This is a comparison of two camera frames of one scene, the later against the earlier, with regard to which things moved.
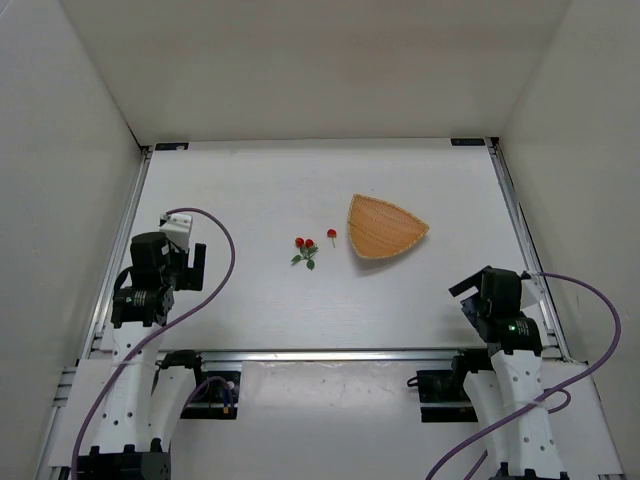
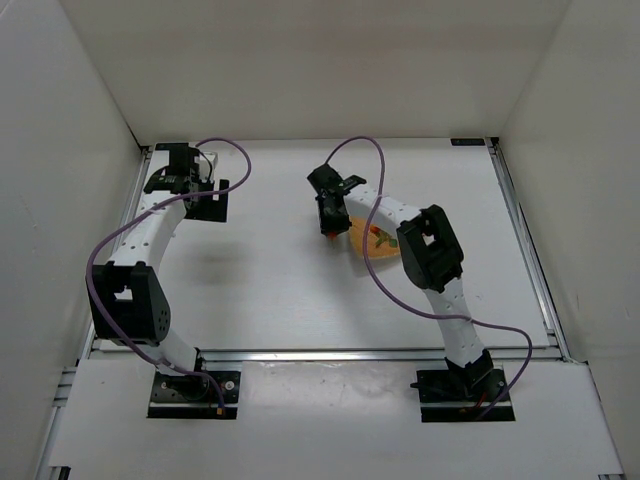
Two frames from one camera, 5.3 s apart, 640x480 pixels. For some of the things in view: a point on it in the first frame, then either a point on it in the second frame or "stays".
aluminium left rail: [115, 250] stays
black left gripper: [195, 267] to [206, 208]
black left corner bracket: [171, 145] stays
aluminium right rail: [552, 325] stays
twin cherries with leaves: [307, 247] to [383, 237]
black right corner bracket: [467, 141] stays
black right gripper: [467, 284] to [333, 221]
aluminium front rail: [403, 357] stays
